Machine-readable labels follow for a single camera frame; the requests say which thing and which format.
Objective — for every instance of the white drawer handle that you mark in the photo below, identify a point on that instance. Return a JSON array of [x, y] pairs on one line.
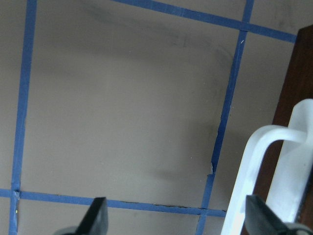
[[291, 174]]

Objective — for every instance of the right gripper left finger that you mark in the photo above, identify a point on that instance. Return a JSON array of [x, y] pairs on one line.
[[94, 222]]

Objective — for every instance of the dark wooden drawer box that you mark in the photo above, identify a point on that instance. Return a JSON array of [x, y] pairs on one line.
[[298, 85]]

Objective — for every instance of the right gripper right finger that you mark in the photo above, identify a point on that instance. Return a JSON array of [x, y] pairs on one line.
[[261, 220]]

